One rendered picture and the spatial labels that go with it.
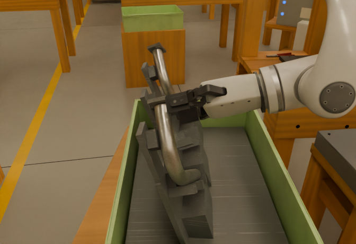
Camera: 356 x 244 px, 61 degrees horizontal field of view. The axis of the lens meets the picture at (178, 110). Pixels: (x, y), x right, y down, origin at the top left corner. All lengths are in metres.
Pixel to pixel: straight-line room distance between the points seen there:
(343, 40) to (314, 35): 1.39
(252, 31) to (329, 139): 0.84
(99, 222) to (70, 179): 1.40
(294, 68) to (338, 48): 0.10
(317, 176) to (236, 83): 0.70
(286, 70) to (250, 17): 1.17
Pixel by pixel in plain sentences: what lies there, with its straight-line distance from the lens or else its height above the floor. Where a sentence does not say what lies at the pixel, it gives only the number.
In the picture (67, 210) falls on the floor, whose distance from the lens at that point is 2.08.
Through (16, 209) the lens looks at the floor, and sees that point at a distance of 2.21.
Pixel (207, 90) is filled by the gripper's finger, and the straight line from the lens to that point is 0.48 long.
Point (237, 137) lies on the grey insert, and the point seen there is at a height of 0.85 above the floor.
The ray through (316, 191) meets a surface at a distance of 1.20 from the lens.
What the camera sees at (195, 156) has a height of 0.92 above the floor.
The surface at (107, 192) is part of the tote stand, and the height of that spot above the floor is 0.79.
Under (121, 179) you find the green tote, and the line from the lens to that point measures 0.76.
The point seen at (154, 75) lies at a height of 1.13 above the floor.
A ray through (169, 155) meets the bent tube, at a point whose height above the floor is 1.12.
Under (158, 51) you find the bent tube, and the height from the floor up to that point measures 1.18.
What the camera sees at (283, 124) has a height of 0.82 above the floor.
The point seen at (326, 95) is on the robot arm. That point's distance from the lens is 0.47.
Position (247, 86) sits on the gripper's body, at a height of 1.25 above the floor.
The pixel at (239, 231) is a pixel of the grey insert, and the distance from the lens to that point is 0.80.
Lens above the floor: 1.46
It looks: 30 degrees down
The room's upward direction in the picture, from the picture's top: straight up
